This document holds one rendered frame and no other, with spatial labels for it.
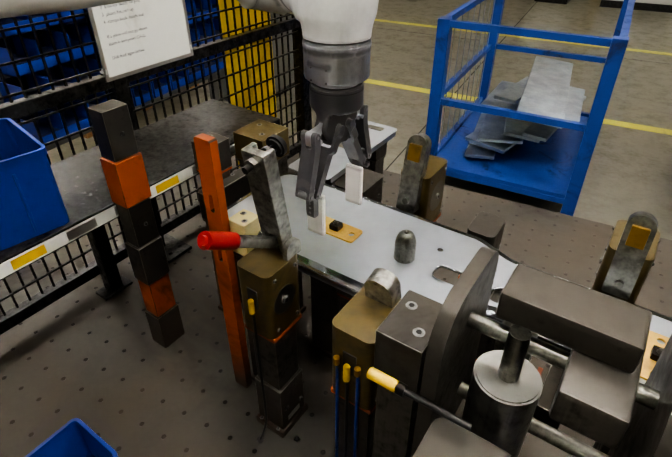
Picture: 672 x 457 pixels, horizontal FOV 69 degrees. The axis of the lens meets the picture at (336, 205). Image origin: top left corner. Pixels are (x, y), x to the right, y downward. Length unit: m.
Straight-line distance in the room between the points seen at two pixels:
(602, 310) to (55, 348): 0.99
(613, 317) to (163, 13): 1.00
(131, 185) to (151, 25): 0.42
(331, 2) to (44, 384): 0.85
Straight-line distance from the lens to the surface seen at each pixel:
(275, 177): 0.60
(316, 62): 0.65
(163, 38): 1.17
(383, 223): 0.83
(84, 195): 0.94
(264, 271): 0.66
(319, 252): 0.76
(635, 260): 0.80
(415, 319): 0.50
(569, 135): 3.39
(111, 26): 1.10
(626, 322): 0.46
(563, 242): 1.40
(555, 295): 0.46
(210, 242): 0.57
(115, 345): 1.12
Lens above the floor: 1.48
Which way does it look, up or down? 33 degrees down
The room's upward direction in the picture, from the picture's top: straight up
